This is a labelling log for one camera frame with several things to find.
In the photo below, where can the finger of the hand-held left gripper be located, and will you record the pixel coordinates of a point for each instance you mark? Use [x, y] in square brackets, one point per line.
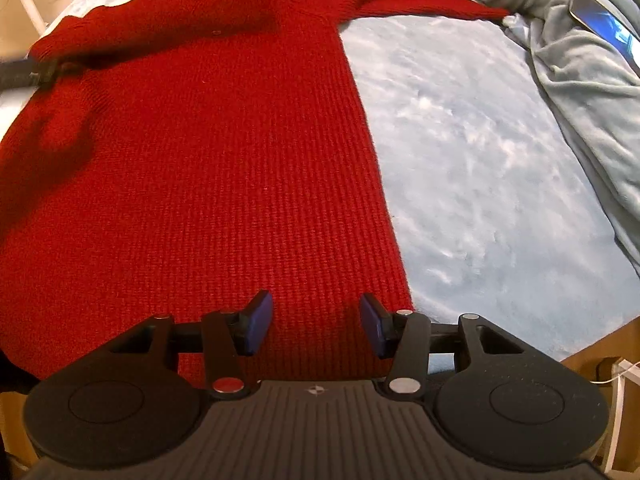
[30, 72]

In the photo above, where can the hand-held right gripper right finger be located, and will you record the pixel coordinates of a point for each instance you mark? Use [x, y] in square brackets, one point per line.
[372, 325]

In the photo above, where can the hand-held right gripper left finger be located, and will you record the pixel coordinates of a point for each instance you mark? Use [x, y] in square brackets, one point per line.
[258, 319]

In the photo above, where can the red knitted beanie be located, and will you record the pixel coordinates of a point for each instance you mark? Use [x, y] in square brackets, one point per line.
[210, 185]

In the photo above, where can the light blue fleece bed blanket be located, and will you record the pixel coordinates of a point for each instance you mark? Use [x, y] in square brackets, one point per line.
[475, 160]

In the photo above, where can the grey-blue crumpled blanket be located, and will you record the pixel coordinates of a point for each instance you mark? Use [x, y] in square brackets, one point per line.
[575, 60]

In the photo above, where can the smartphone with glossy screen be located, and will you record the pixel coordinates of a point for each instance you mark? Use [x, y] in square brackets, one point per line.
[607, 27]

